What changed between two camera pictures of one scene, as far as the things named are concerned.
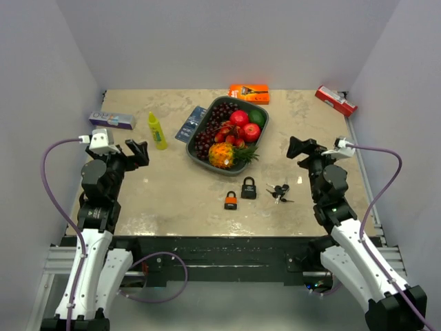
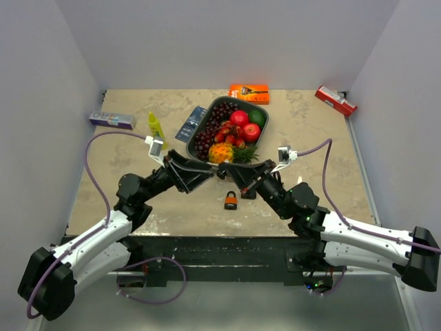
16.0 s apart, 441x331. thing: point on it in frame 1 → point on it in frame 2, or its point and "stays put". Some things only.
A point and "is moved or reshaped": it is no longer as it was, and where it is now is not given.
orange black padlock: x=231 y=203 stays put
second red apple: x=239 y=117 stays put
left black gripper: x=140 y=158 → x=186 y=181
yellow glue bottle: x=159 y=138 stays put
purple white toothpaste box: x=118 y=120 stays put
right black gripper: x=309 y=147 → x=243 y=175
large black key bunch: x=278 y=192 is moved or reshaped
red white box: x=336 y=100 stays put
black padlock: x=249 y=192 stays put
